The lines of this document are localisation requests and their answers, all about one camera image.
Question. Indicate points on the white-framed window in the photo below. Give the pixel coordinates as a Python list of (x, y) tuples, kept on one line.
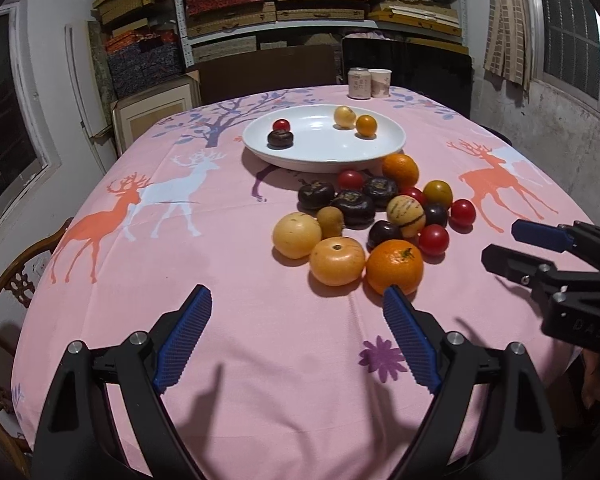
[(10, 120)]

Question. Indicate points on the pink printed tablecloth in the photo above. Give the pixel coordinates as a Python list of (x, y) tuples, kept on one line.
[(230, 260)]

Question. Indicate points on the white leaning board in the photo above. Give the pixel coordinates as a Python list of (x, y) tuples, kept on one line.
[(80, 90)]

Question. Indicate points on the round orange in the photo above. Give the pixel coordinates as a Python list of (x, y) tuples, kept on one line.
[(400, 169)]

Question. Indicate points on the blue patterned boxes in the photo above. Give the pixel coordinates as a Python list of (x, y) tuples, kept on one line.
[(145, 62)]

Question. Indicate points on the white round plate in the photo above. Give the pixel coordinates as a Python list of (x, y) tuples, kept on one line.
[(320, 142)]

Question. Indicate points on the small orange-yellow fruit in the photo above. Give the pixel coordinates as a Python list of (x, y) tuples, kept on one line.
[(366, 125)]

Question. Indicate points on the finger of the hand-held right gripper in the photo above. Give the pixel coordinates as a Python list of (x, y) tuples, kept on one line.
[(537, 235), (515, 262)]

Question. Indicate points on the brown chair back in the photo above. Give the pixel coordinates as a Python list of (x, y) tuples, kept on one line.
[(260, 75)]

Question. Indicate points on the small red tomato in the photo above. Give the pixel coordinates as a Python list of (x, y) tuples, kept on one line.
[(281, 125), (433, 240), (350, 180), (413, 193), (462, 212)]

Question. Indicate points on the white metal shelf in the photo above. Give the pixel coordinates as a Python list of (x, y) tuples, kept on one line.
[(179, 20)]

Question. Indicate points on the olive-yellow round fruit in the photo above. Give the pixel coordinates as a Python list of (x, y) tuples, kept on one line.
[(437, 193)]

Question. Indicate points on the wooden picture frame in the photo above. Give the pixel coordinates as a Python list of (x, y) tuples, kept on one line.
[(150, 120)]

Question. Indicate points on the dark purple plum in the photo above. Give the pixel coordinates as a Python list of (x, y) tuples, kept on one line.
[(383, 234), (437, 215)]

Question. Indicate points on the printed paper cup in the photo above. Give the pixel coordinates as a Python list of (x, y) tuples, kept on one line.
[(380, 82)]

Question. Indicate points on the striped yellow pepino melon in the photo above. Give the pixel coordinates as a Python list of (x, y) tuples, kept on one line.
[(344, 116), (406, 216)]

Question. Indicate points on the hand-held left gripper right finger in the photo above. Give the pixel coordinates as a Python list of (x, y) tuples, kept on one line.
[(410, 340)]

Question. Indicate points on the yellow-orange persimmon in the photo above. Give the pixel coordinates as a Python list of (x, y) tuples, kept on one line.
[(337, 261)]

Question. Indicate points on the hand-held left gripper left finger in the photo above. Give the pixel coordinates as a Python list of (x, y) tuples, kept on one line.
[(185, 340)]

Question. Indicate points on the beige striped curtain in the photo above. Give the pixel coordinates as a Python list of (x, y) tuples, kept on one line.
[(507, 20)]

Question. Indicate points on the barred window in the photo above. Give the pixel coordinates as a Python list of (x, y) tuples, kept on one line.
[(575, 35)]

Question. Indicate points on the small brown longan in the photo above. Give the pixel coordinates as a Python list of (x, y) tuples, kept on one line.
[(330, 221)]

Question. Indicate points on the carved wooden chair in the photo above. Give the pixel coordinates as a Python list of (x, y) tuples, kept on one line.
[(15, 287)]

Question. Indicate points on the tangerine with green stem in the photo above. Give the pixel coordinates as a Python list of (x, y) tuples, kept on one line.
[(395, 266)]

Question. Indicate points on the pale yellow round fruit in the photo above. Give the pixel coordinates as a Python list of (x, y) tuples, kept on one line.
[(297, 235)]

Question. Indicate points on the pink drink can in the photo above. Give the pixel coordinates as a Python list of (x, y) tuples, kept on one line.
[(358, 82)]

